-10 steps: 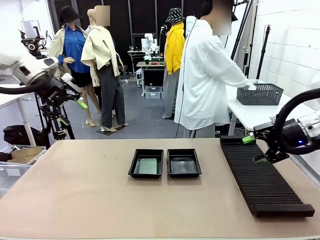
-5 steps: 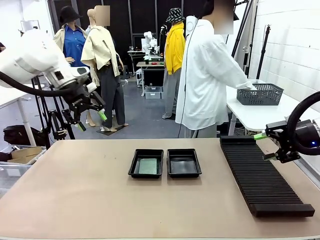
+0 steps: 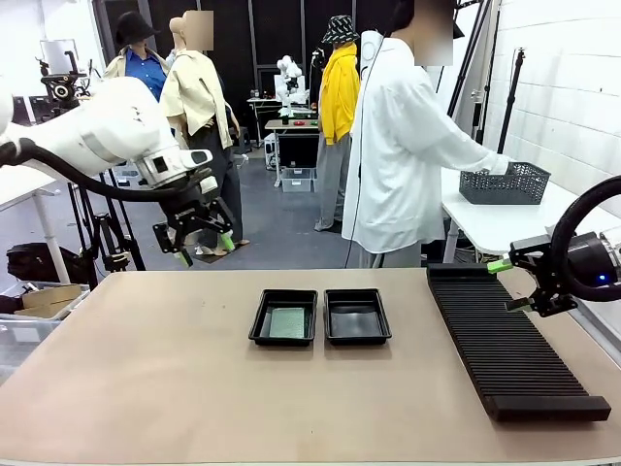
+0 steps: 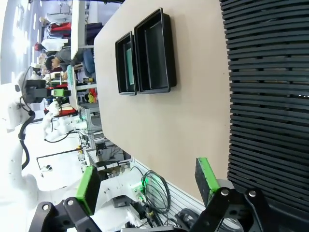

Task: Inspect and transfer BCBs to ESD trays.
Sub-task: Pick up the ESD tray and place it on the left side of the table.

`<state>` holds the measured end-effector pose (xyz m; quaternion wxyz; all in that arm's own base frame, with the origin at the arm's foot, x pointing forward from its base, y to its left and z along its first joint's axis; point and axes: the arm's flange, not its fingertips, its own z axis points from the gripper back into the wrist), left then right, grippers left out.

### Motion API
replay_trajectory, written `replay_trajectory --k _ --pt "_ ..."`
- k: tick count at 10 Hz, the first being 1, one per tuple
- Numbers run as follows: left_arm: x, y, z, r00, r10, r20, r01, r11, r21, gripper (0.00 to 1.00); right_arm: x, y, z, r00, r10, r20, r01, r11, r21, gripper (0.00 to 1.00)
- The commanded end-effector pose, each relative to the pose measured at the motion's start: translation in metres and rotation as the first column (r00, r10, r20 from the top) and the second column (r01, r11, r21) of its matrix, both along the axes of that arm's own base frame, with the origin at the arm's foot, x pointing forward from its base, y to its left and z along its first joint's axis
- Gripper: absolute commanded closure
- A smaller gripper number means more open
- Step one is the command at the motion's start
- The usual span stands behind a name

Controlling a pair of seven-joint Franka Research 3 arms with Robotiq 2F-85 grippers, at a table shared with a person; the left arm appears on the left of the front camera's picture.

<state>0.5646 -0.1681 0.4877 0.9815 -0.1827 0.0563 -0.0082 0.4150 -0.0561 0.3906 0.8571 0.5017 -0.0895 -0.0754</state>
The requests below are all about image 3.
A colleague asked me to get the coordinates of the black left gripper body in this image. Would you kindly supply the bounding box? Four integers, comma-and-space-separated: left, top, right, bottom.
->
161, 186, 220, 230

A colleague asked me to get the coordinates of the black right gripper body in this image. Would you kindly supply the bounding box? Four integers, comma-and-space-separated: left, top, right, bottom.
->
550, 231, 614, 295

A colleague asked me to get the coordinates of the green perforated circuit board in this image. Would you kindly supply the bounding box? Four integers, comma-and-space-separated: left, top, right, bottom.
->
268, 306, 308, 339

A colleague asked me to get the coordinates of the black ESD tray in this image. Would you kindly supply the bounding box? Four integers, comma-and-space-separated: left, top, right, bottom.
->
247, 288, 319, 348
323, 287, 393, 347

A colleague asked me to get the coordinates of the person right forearm white sleeve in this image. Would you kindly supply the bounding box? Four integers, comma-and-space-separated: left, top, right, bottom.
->
436, 128, 516, 177

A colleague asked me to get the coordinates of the white side table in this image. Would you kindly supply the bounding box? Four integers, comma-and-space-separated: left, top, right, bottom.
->
440, 164, 621, 266

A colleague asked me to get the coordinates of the black slotted board rack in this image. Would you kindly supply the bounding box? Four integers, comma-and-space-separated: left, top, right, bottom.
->
425, 262, 612, 422

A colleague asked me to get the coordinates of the grey plastic mesh basket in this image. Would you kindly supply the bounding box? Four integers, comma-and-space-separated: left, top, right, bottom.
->
459, 161, 552, 206

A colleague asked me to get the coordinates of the clear storage bin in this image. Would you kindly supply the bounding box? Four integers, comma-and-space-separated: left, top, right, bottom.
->
280, 167, 317, 194

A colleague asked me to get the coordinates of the mannequin with cream shirt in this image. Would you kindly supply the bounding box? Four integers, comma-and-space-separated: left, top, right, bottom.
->
159, 10, 251, 257

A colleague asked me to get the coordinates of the background work table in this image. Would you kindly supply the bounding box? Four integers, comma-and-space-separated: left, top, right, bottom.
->
264, 118, 322, 188

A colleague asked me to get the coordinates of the brown cardboard box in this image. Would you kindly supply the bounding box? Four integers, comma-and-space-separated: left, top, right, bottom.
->
14, 283, 83, 319

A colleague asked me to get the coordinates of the mannequin with blue shirt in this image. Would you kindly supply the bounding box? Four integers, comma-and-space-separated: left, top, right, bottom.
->
103, 12, 198, 247

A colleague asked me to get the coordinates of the white height-adjustable desk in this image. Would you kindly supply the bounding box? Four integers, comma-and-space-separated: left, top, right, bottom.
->
0, 167, 70, 285

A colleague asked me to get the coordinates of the black light stand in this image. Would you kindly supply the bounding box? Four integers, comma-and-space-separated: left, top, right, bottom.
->
497, 47, 529, 156

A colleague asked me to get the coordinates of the person in white lab coat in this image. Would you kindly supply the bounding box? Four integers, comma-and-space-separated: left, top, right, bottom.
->
342, 0, 515, 270

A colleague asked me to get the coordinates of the small white background robot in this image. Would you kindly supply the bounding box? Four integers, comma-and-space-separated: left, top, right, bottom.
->
274, 54, 306, 118

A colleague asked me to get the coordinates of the mannequin with yellow hoodie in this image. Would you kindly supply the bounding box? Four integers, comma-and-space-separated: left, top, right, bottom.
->
313, 15, 363, 233

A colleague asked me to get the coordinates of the large clear plastic bin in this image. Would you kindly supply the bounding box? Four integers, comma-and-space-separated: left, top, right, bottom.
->
0, 285, 91, 384

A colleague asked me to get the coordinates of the black computer monitor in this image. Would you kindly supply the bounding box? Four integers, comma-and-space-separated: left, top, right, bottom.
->
30, 95, 55, 121
12, 95, 33, 127

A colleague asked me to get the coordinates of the black leaning tripod stand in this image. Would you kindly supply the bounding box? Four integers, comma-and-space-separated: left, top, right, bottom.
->
445, 0, 501, 147

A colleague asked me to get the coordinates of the black brimmed hat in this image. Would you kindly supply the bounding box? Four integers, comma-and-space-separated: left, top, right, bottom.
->
114, 12, 161, 50

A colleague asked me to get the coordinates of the patterned bucket hat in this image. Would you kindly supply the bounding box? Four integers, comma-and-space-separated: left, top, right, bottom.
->
321, 15, 361, 46

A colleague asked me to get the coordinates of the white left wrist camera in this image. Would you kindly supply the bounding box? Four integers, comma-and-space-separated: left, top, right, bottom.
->
180, 149, 218, 195

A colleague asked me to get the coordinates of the black camera tripod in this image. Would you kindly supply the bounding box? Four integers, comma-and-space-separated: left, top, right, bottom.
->
67, 169, 147, 288

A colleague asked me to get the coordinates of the black video camera head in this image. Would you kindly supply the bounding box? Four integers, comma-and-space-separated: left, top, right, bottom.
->
36, 50, 93, 111

